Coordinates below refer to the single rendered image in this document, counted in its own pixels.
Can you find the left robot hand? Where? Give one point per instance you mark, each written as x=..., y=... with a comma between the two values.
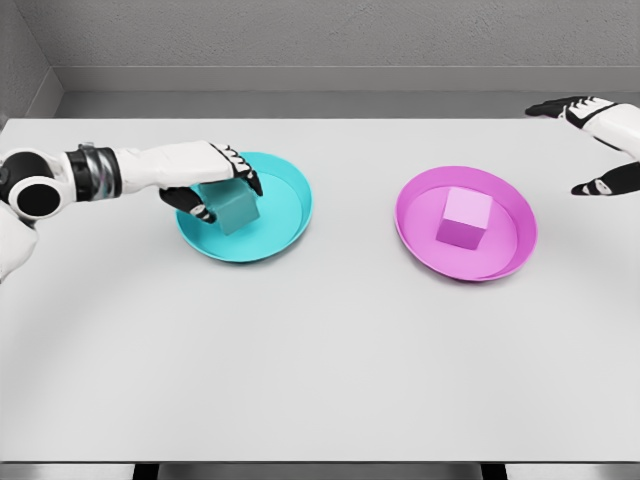
x=195, y=162

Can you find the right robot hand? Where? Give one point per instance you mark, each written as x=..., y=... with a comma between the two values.
x=610, y=120

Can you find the cyan block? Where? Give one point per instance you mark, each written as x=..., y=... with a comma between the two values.
x=240, y=210

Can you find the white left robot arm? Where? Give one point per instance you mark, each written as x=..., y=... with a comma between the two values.
x=95, y=170

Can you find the cyan plate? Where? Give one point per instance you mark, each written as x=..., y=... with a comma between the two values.
x=280, y=210

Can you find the pink plate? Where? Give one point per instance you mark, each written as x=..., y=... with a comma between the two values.
x=505, y=250

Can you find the pink block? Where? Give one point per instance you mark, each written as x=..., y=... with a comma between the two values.
x=465, y=220

